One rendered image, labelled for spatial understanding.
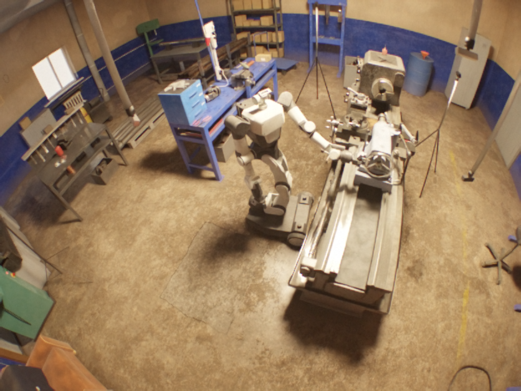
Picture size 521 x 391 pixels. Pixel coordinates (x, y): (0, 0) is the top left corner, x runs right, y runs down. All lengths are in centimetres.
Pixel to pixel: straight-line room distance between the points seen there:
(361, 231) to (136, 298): 227
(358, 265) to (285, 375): 115
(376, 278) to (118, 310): 248
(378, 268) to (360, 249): 24
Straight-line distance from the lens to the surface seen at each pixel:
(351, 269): 167
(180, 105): 263
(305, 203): 254
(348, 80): 516
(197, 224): 282
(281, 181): 206
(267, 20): 633
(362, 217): 190
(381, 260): 163
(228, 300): 235
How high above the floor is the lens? 223
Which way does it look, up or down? 51 degrees down
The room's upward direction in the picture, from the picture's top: 8 degrees counter-clockwise
